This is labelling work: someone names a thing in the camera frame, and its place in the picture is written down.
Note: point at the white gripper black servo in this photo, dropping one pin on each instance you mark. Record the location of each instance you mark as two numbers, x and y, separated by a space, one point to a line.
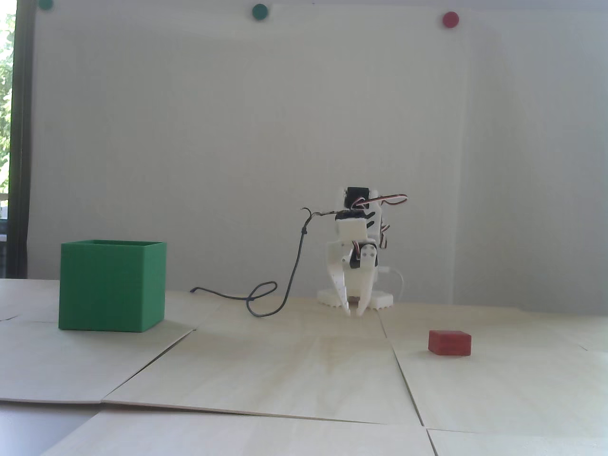
357 261

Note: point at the red block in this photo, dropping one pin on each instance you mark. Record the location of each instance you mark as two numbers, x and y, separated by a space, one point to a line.
449 343

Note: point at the white ribbed robot base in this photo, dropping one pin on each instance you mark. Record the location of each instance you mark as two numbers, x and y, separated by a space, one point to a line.
382 300

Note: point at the green open box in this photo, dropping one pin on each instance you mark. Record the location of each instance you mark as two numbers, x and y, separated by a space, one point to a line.
104 285

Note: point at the large white backdrop board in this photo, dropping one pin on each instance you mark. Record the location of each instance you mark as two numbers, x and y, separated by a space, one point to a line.
237 142

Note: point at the red round magnet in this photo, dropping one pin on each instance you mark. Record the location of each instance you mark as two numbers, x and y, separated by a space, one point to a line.
450 19

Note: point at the green round magnet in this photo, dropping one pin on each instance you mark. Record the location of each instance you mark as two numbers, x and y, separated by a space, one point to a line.
260 12
46 4

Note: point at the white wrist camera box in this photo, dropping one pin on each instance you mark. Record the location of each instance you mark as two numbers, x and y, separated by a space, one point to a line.
351 230

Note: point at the dark window frame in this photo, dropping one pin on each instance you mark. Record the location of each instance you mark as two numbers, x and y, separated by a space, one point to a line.
23 142

